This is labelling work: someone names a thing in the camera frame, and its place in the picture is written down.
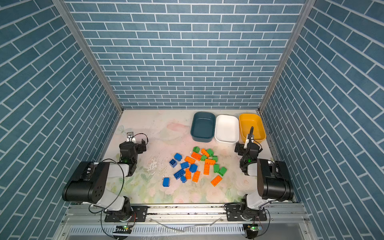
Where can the orange lego horizontal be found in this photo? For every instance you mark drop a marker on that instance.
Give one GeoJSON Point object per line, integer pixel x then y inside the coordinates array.
{"type": "Point", "coordinates": [210, 162]}

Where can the orange lego top small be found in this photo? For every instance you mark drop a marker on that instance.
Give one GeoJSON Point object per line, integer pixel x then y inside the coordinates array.
{"type": "Point", "coordinates": [205, 153]}

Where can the dark teal plastic bin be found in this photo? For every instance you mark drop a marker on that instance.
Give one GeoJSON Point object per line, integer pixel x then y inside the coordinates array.
{"type": "Point", "coordinates": [203, 127]}

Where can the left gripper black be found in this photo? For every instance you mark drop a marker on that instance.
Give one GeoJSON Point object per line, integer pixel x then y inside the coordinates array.
{"type": "Point", "coordinates": [129, 144]}

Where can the orange lego long top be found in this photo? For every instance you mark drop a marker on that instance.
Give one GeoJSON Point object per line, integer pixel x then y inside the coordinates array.
{"type": "Point", "coordinates": [196, 156]}

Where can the long blue lego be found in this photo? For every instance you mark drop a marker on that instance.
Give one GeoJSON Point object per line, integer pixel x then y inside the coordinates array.
{"type": "Point", "coordinates": [179, 173]}

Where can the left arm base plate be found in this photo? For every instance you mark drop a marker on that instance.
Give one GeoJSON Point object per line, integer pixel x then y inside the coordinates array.
{"type": "Point", "coordinates": [130, 214]}

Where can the blue lego with hole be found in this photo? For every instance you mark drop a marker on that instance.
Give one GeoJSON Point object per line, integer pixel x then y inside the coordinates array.
{"type": "Point", "coordinates": [173, 163]}

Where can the blue lego lone lower left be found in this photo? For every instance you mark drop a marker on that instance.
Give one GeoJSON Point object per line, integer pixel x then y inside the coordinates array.
{"type": "Point", "coordinates": [166, 182]}

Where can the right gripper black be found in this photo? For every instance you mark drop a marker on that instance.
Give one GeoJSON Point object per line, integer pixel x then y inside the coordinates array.
{"type": "Point", "coordinates": [249, 147]}

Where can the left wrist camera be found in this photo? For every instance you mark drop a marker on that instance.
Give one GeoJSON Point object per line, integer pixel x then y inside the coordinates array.
{"type": "Point", "coordinates": [131, 137]}

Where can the blue lego square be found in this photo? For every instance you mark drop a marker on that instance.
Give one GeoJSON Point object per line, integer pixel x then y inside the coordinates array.
{"type": "Point", "coordinates": [178, 157]}

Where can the white plastic bin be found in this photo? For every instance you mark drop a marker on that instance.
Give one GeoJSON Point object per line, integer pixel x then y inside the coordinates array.
{"type": "Point", "coordinates": [227, 130]}

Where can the aluminium front rail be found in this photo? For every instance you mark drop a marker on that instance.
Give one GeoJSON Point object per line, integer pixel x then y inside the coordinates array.
{"type": "Point", "coordinates": [216, 213]}

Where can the green lego small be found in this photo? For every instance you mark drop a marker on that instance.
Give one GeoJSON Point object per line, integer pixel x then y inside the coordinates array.
{"type": "Point", "coordinates": [215, 158]}

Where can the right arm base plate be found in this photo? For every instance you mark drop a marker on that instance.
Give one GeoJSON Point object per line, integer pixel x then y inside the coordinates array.
{"type": "Point", "coordinates": [246, 213]}

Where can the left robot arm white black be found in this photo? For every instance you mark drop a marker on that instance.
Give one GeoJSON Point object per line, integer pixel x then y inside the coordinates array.
{"type": "Point", "coordinates": [88, 182]}

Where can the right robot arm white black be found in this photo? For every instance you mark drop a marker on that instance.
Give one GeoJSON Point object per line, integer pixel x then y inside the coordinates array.
{"type": "Point", "coordinates": [273, 178]}

